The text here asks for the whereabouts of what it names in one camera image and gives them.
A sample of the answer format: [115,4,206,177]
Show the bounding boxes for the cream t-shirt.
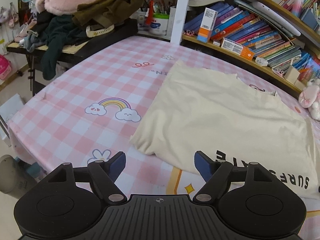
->
[130,61,319,199]

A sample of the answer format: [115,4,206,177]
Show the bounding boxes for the dark green brown clothes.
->
[24,0,144,81]

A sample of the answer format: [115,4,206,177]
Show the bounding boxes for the pink checkered table mat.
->
[7,35,320,240]

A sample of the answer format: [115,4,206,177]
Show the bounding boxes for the pink white bunny plush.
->
[298,79,320,121]

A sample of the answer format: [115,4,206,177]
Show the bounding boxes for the small white plastic item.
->
[255,57,268,67]

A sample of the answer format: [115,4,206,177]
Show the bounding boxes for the white orange flat box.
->
[221,38,254,60]

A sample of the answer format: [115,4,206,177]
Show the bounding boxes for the small white beige box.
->
[284,66,300,85]

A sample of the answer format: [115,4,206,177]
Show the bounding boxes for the row of colourful books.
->
[182,3,319,82]

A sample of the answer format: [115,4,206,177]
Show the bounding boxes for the white orange medicine box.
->
[197,8,218,43]

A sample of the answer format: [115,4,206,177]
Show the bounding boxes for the wooden bookshelf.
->
[136,0,319,97]

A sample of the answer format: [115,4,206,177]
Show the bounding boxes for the white pen holder cup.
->
[149,13,169,36]

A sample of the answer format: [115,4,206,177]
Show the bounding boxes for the white tablet on books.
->
[234,0,301,37]

